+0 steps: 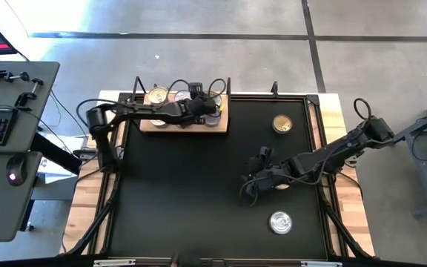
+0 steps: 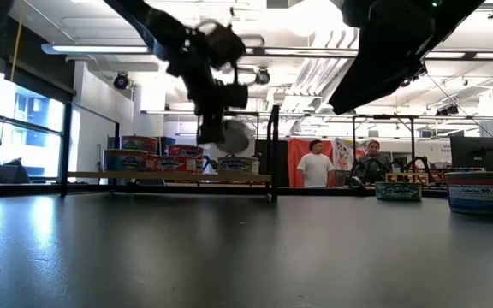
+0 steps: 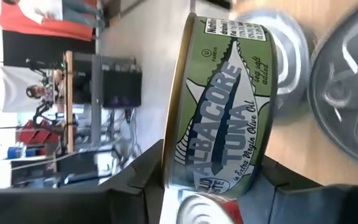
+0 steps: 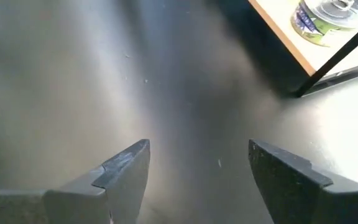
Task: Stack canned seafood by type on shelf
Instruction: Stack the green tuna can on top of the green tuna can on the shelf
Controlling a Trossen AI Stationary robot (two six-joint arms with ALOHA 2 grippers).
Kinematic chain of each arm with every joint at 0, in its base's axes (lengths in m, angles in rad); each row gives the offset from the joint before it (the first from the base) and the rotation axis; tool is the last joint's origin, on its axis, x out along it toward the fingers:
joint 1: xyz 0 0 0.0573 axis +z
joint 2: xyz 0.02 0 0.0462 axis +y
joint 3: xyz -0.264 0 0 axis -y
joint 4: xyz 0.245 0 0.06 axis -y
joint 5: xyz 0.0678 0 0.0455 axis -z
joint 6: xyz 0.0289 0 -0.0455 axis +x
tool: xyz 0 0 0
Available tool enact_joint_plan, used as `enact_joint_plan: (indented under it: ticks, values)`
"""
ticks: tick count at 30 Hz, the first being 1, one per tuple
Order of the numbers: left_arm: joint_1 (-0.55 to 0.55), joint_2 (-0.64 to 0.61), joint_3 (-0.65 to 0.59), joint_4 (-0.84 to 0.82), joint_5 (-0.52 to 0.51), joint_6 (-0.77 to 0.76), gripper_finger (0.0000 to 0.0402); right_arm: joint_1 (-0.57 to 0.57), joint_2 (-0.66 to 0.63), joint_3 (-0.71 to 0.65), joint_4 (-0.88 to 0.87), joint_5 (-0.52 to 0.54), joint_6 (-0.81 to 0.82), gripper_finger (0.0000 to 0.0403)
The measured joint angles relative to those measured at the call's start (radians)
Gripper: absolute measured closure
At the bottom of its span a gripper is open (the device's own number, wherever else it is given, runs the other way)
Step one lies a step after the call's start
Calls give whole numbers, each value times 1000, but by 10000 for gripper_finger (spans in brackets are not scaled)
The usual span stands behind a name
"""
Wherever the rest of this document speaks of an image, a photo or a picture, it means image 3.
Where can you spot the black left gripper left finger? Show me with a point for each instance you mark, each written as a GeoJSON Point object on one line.
{"type": "Point", "coordinates": [57, 208]}

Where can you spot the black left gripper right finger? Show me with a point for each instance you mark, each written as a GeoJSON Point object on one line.
{"type": "Point", "coordinates": [322, 208]}

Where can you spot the silver-lid red-label tuna can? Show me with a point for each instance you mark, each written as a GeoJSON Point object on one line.
{"type": "Point", "coordinates": [346, 87]}
{"type": "Point", "coordinates": [204, 211]}

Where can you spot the gold-lid green-label tuna can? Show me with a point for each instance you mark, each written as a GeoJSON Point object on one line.
{"type": "Point", "coordinates": [219, 109]}

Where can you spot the silver-lid green-label tuna can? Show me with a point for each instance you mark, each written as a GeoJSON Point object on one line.
{"type": "Point", "coordinates": [291, 62]}

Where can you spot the blue storage bins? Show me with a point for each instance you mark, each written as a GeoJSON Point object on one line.
{"type": "Point", "coordinates": [14, 152]}

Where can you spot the red storage bins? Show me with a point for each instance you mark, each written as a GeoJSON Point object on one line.
{"type": "Point", "coordinates": [36, 133]}

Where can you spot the person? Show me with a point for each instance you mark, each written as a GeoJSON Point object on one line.
{"type": "Point", "coordinates": [34, 91]}

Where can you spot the white hanging sheet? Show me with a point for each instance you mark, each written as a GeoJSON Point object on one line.
{"type": "Point", "coordinates": [14, 90]}

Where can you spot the black computer case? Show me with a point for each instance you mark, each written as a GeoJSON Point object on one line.
{"type": "Point", "coordinates": [121, 87]}

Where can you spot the orange cloth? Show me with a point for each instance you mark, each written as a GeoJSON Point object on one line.
{"type": "Point", "coordinates": [42, 29]}

